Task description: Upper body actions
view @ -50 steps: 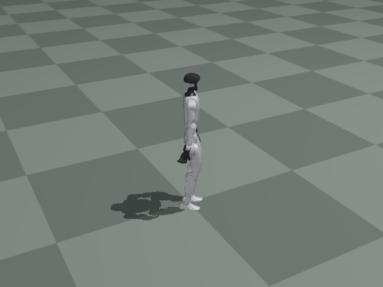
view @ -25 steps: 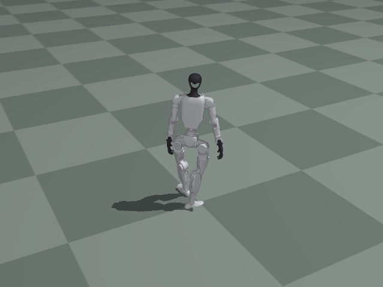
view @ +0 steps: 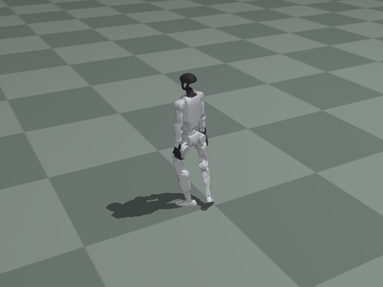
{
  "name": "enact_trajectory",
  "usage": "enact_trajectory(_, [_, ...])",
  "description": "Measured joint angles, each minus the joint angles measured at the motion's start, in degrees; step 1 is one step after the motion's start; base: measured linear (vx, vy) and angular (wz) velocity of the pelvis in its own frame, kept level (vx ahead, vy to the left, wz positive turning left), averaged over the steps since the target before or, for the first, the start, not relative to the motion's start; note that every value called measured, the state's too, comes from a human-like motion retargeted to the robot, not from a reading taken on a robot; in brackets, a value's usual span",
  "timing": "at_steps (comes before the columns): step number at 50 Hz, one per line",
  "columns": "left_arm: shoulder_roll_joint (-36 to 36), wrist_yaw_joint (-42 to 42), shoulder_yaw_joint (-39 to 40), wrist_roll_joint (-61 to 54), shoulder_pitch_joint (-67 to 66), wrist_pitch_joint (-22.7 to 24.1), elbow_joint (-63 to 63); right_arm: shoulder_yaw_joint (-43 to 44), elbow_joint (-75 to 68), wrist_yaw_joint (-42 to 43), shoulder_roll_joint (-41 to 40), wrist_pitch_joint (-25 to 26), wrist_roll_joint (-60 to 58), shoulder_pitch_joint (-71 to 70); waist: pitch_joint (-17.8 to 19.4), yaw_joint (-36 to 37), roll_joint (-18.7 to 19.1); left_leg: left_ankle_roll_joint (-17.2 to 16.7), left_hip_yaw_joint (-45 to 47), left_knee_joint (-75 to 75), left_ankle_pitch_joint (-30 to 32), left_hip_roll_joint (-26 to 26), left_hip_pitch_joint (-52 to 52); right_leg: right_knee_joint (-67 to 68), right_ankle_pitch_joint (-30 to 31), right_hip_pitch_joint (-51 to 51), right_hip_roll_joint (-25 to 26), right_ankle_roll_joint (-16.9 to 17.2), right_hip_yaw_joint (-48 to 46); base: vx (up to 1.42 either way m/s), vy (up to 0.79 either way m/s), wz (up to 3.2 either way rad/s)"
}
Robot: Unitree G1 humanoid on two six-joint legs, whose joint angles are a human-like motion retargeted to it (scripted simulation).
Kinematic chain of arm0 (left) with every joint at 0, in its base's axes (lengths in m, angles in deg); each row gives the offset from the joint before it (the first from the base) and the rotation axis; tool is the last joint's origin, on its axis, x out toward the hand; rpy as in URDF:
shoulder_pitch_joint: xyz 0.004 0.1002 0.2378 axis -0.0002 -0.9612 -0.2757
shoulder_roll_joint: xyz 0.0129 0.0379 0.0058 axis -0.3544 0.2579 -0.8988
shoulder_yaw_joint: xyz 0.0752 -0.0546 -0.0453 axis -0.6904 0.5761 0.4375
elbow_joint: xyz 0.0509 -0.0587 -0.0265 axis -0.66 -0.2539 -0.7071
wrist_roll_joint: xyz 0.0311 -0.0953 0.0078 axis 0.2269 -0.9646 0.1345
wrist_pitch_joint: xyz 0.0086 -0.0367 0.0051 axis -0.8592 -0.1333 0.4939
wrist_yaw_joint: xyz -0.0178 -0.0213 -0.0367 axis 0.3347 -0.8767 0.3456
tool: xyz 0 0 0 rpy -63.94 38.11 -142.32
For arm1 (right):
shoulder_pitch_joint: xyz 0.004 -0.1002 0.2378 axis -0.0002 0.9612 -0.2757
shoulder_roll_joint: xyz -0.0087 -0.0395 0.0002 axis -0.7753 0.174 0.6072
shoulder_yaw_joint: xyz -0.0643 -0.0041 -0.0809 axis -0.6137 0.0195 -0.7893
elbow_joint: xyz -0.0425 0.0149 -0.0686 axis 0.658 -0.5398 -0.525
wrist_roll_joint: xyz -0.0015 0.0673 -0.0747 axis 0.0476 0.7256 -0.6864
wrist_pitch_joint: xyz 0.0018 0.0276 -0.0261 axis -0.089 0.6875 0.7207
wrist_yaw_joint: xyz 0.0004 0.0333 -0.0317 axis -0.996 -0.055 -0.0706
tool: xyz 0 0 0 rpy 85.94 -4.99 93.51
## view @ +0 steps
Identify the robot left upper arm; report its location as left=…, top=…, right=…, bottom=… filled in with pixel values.
left=174, top=99, right=186, bottom=129

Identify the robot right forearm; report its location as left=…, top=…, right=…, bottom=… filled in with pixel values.
left=199, top=114, right=206, bottom=132

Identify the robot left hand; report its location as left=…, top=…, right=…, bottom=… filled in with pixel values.
left=173, top=144, right=183, bottom=160

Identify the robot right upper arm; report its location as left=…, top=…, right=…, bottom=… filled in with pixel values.
left=196, top=91, right=205, bottom=117

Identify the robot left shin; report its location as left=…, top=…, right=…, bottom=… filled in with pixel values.
left=177, top=173, right=192, bottom=203

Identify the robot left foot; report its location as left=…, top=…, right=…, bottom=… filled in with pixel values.
left=176, top=200, right=197, bottom=206

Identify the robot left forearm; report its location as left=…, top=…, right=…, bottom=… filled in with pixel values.
left=174, top=123, right=183, bottom=148

